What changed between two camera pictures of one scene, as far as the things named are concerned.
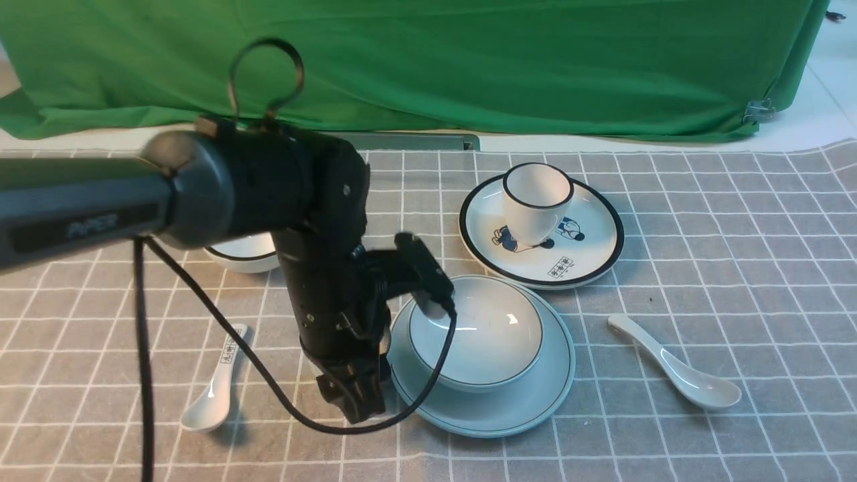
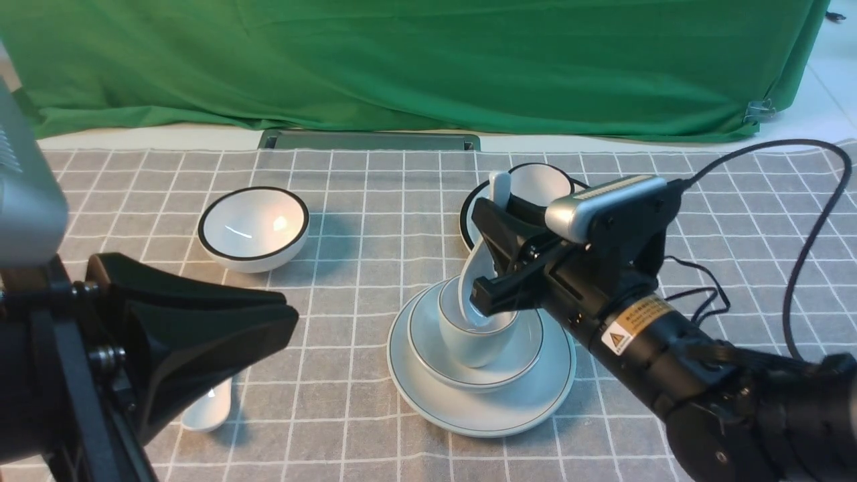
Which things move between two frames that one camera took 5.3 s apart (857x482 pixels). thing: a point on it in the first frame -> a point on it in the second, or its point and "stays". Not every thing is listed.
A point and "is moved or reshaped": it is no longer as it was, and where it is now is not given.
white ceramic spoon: [698, 387] is moved or reshaped
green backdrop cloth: [580, 70] stays
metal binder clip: [758, 110] stays
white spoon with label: [212, 407] stays
